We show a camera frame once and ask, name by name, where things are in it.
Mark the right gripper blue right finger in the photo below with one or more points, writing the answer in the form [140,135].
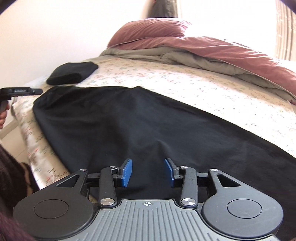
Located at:
[173,172]

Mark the beige curtain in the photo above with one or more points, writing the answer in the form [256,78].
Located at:
[285,32]

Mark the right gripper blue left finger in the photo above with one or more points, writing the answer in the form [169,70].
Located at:
[124,173]

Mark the left hand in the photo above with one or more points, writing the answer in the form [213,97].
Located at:
[3,116]

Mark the floral bed sheet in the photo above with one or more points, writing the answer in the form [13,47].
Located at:
[242,103]

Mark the folded black garment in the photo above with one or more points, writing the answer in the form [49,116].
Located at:
[71,73]

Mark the mauve and grey duvet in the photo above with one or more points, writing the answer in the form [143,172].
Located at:
[213,55]

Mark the mauve velvet pillow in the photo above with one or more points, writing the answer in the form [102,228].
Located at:
[149,28]

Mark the brown fleece left sleeve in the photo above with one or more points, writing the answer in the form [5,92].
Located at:
[17,182]

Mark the black pants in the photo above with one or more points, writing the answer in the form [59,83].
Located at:
[96,127]

